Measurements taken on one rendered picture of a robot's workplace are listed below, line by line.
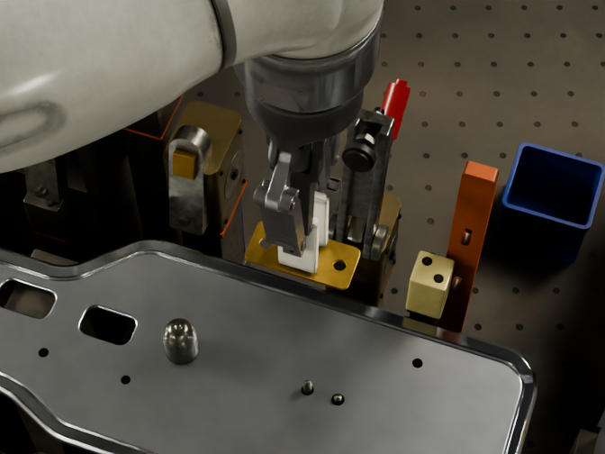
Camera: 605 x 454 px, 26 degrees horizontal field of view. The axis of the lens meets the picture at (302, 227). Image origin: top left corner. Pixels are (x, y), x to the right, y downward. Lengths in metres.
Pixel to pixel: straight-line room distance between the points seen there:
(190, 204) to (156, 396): 0.20
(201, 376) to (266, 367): 0.06
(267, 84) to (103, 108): 0.15
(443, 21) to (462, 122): 0.17
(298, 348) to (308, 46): 0.58
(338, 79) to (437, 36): 1.10
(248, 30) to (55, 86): 0.10
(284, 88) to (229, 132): 0.53
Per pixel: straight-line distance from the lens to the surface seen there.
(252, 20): 0.66
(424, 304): 1.24
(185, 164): 1.25
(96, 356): 1.26
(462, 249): 1.22
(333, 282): 0.99
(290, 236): 0.89
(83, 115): 0.64
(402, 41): 1.84
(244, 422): 1.22
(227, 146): 1.28
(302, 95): 0.76
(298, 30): 0.68
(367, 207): 1.20
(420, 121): 1.76
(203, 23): 0.64
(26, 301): 1.31
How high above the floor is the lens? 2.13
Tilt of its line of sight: 59 degrees down
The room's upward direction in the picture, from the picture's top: straight up
